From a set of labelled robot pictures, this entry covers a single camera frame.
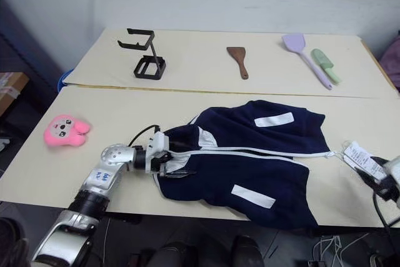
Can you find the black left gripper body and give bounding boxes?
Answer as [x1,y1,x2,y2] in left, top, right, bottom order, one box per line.
[151,151,172,174]

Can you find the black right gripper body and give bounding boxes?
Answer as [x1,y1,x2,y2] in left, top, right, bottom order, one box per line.
[372,176,399,203]

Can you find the white paper jacket tag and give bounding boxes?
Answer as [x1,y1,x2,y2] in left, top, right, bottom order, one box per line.
[339,140,386,181]

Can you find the navy blue zip jacket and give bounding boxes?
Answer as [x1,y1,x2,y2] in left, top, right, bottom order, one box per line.
[152,99,338,231]

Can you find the black metal stand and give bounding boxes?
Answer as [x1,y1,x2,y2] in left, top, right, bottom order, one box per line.
[117,28,168,81]

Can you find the purple fabric bundle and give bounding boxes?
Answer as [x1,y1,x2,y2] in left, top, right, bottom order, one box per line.
[379,41,400,90]

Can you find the pink plush toy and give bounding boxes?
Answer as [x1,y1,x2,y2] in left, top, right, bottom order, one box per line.
[43,114,93,149]

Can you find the dark rounded shape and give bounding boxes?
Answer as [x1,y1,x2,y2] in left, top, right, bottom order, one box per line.
[231,234,265,267]
[0,216,29,267]

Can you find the brown wooden spatula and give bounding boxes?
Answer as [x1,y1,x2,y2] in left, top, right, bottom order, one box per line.
[226,46,250,81]

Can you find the green sheathed knife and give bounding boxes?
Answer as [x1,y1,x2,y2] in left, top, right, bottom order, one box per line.
[309,48,341,86]

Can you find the blue plastic stool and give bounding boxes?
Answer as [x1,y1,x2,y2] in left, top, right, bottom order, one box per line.
[56,68,75,93]

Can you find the purple silicone spatula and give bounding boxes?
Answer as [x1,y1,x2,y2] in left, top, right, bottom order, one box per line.
[281,33,334,91]

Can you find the brown cardboard box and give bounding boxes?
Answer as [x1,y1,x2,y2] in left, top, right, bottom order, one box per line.
[0,71,31,118]

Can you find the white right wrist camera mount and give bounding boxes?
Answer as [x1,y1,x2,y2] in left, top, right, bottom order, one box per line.
[382,154,400,186]

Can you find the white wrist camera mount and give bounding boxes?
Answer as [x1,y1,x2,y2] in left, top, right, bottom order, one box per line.
[382,154,400,186]
[145,132,172,173]

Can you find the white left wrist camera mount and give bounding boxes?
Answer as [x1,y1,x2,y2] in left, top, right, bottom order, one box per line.
[145,132,172,173]

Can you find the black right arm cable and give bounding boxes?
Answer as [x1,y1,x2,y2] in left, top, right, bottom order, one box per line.
[372,192,400,229]

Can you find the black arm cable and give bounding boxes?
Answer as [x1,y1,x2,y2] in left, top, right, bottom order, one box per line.
[372,192,400,229]
[127,124,162,149]

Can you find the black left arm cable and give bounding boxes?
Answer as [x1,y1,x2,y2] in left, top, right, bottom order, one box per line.
[127,124,162,149]

